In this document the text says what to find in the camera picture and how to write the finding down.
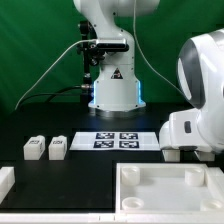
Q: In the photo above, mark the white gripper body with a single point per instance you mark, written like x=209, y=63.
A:
x=193, y=130

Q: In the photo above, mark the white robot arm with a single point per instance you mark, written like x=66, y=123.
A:
x=200, y=70

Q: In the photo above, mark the white left obstacle block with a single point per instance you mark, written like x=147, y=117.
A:
x=7, y=180

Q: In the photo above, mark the white square tabletop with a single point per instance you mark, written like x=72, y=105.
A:
x=168, y=187

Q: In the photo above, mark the white marker sheet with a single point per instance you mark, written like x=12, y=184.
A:
x=131, y=141

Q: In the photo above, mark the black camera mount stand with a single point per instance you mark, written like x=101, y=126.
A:
x=91, y=57

